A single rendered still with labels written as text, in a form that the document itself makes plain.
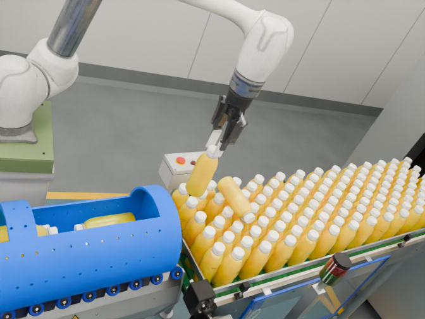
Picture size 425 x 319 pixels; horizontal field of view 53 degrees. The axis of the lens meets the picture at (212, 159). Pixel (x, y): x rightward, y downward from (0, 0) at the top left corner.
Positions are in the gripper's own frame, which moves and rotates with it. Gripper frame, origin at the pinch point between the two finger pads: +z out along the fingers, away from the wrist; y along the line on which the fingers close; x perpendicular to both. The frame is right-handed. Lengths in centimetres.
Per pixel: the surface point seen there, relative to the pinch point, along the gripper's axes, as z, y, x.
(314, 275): 49, 31, 53
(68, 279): 27, 19, -46
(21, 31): 113, -259, 2
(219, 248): 30.3, 18.6, 3.8
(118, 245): 20.9, 15.8, -32.9
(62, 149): 144, -151, 12
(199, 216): 30.7, 4.6, 3.5
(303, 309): 39, 44, 29
